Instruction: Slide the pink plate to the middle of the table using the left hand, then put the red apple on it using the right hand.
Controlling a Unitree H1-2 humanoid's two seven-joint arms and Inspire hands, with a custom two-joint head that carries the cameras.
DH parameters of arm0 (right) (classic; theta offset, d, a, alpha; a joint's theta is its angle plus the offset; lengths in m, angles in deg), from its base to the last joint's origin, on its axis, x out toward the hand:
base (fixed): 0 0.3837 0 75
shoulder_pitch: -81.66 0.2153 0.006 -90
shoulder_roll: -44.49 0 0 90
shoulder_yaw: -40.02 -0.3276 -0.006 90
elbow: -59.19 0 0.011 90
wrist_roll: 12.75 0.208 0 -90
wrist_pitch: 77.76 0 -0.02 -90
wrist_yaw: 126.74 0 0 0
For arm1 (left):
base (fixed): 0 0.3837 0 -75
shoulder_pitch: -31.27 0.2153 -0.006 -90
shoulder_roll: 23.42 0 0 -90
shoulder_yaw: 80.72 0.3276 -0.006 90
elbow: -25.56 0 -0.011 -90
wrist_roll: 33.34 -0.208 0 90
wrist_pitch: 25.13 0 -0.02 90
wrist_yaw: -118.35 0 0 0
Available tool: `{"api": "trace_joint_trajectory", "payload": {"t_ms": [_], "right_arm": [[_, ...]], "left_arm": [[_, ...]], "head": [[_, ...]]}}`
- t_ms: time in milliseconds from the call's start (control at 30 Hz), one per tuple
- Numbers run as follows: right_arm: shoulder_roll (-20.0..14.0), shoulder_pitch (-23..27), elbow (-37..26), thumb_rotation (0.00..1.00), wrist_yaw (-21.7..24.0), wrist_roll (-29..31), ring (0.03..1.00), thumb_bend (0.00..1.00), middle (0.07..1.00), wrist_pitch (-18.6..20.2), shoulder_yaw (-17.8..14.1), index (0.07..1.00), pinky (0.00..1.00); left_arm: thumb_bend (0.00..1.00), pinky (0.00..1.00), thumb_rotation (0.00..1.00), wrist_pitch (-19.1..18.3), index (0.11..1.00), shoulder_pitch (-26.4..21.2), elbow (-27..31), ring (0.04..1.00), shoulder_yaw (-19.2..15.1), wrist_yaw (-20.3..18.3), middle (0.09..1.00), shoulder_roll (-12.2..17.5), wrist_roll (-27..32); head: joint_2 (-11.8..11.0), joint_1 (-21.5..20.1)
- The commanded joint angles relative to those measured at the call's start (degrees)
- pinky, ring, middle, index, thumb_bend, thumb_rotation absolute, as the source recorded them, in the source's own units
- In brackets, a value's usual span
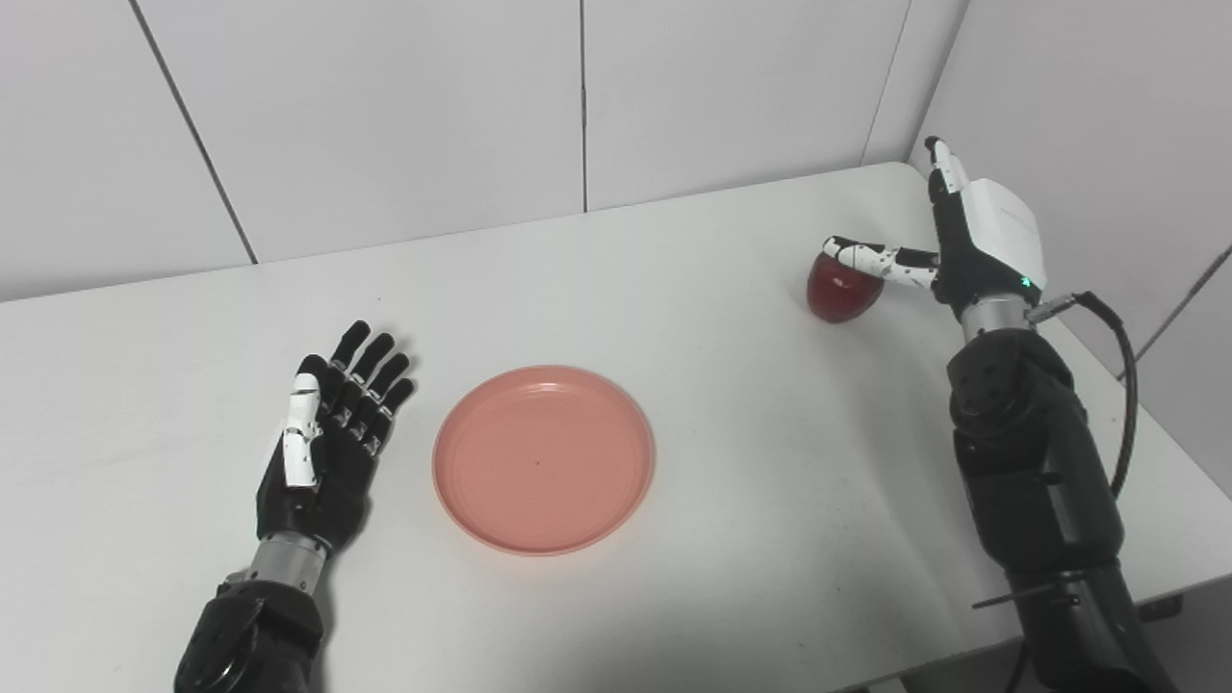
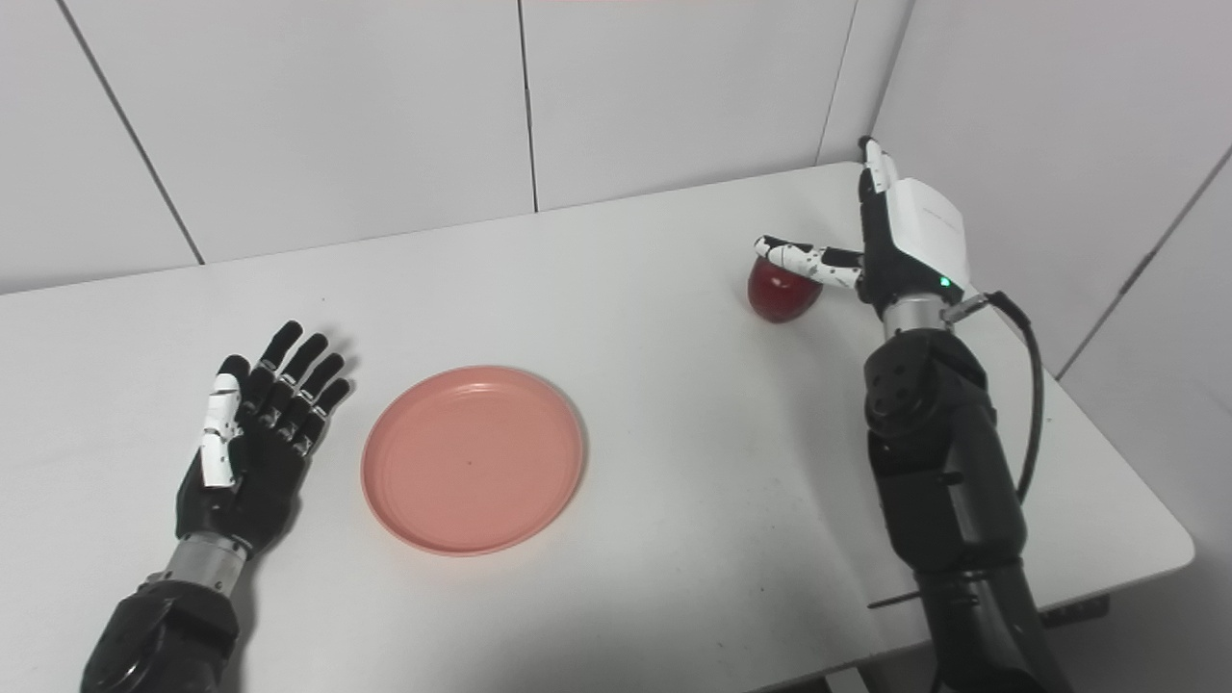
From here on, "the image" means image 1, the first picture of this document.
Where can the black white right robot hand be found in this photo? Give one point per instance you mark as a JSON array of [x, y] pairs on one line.
[[996, 236]]

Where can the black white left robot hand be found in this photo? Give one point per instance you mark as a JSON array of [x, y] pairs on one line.
[[332, 491]]

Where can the red apple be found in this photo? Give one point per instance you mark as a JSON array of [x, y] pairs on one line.
[[842, 298]]

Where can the pink round plate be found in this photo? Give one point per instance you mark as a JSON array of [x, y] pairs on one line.
[[544, 460]]

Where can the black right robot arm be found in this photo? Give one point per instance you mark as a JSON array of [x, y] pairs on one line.
[[1035, 462]]

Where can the black table bracket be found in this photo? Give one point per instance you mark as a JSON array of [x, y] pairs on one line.
[[1160, 608]]

